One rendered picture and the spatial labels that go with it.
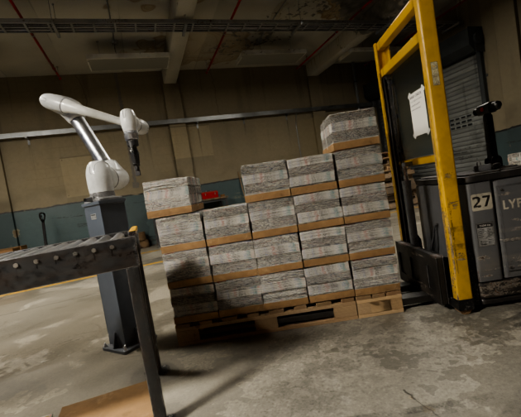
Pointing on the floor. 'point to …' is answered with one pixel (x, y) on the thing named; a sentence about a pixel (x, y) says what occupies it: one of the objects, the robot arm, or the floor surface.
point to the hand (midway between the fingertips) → (137, 170)
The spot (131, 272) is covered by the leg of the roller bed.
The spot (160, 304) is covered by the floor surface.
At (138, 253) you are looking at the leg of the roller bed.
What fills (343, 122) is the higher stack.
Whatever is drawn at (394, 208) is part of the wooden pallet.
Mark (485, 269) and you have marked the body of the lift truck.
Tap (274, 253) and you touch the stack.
